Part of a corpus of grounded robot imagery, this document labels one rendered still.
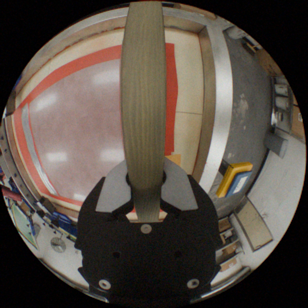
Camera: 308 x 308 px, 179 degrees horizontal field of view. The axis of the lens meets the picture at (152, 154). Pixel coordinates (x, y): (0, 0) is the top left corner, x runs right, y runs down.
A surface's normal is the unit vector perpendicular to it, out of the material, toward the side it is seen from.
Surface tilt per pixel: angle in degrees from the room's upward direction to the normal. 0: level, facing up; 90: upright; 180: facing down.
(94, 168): 0
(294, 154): 90
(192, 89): 0
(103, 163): 0
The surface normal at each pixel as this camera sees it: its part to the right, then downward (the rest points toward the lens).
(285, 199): -1.00, 0.03
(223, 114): 0.05, 0.45
